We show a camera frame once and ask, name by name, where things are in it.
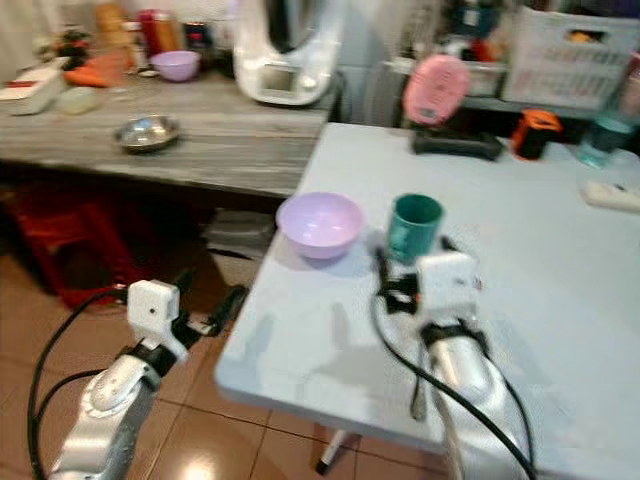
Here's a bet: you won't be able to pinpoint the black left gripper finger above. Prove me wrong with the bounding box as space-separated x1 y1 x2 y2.
210 284 249 337

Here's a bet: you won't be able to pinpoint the green plastic cup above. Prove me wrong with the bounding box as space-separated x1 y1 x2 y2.
387 193 446 266

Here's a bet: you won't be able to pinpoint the white storage box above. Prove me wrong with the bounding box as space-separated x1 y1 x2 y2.
202 207 277 293

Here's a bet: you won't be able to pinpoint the large lilac plastic bowl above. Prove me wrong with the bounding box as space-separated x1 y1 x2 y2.
275 191 366 264

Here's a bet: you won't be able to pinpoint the black flat stand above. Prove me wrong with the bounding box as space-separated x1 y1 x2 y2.
409 128 505 163

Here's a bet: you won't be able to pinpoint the metal spoon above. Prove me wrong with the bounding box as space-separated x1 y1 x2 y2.
409 362 429 424

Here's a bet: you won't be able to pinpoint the orange and black container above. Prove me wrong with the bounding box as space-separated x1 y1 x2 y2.
509 107 564 162

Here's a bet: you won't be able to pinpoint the red plastic stool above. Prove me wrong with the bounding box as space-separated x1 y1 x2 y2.
8 184 133 313

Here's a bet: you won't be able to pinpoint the white table leg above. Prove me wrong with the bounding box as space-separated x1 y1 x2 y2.
314 428 362 477

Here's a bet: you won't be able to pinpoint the teal drinking glass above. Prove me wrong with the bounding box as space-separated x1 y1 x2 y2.
577 108 637 170

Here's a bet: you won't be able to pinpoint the stainless steel bowl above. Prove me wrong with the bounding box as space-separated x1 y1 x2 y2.
114 114 184 154

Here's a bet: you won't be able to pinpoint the white plastic basket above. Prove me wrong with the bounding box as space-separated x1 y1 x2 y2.
502 4 640 110

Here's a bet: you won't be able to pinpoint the white kitchen food processor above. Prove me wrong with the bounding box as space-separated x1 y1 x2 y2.
232 0 347 107

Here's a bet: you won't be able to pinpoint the white box with red label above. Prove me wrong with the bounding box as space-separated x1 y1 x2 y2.
0 59 72 117

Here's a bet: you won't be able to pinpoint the small purple bowl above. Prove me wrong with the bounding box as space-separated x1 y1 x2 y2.
149 49 202 84

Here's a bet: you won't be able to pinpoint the pale green food container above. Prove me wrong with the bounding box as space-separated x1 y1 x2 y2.
56 86 104 117

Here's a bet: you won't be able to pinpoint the orange carrots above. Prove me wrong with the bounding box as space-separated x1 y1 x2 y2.
62 54 127 90

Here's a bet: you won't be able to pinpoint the dark glass jar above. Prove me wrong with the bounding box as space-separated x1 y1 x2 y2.
184 20 215 57

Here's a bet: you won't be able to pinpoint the orange bottle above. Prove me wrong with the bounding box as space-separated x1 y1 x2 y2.
94 0 132 57

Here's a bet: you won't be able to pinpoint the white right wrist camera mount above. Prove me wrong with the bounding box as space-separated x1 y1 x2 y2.
414 250 482 327

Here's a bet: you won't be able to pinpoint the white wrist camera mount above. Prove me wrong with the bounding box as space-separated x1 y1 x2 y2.
126 279 184 357
414 250 482 327

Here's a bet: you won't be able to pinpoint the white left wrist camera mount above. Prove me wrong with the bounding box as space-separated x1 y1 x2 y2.
126 279 184 357

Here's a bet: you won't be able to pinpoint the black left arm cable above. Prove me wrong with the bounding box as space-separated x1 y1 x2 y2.
27 286 131 480

